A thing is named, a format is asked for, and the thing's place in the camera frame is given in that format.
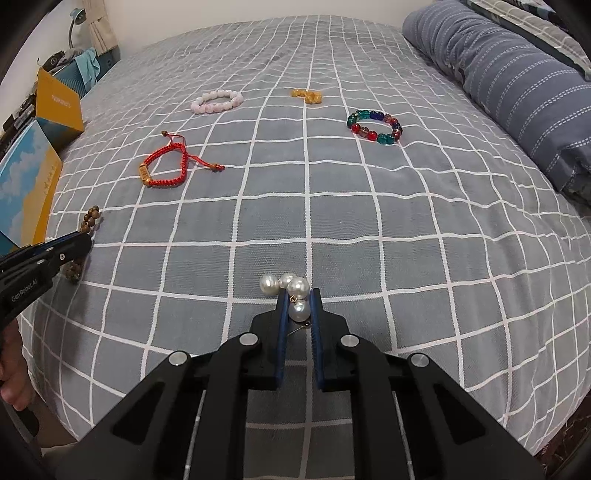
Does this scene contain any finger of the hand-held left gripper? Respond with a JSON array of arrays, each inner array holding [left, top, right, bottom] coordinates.
[[0, 233, 88, 271], [0, 236, 93, 283]]

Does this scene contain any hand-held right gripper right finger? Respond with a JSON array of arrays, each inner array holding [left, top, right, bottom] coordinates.
[[310, 288, 546, 480]]

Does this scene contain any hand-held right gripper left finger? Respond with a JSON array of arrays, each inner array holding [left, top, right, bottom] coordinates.
[[55, 290, 289, 480]]

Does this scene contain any white pearl drop earring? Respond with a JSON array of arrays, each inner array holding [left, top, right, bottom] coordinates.
[[286, 277, 313, 332], [259, 272, 297, 297]]

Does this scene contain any brown wooden bead bracelet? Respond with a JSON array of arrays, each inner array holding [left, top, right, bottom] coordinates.
[[65, 206, 103, 284]]

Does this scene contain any person's left hand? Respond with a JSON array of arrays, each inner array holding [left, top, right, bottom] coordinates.
[[0, 318, 37, 411]]

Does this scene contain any cloud print box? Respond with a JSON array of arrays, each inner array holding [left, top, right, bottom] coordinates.
[[0, 119, 64, 252]]

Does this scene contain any bed with grey checked sheet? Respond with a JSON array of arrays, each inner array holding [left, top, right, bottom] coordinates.
[[21, 14, 591, 464]]

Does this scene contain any black device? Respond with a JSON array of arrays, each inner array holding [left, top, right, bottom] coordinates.
[[0, 90, 38, 155]]

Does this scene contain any yellow cardboard box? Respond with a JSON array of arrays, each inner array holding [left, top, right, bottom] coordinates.
[[35, 68, 86, 153]]

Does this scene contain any teal storage box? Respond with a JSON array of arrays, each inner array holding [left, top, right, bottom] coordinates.
[[44, 50, 122, 100]]

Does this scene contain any teal cloth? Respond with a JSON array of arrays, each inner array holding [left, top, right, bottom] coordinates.
[[74, 48, 101, 85]]

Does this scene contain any beige curtain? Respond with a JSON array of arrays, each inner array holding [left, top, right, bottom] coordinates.
[[83, 0, 120, 56]]

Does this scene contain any blue desk lamp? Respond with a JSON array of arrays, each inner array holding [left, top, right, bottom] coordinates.
[[67, 7, 89, 51]]

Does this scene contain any blue striped pillow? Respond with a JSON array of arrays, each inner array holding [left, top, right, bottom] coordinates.
[[402, 0, 591, 193]]

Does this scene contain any red braided cord bracelet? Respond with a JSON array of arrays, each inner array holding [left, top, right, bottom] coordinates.
[[137, 131, 225, 189]]

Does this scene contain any multicolour glass bead bracelet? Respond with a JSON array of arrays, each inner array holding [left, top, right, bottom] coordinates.
[[346, 109, 404, 145]]

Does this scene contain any pink bead bracelet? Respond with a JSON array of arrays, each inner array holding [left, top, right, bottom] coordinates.
[[190, 89, 244, 115]]

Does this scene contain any amber bead bracelet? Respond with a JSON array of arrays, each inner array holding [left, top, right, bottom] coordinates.
[[290, 88, 324, 105]]

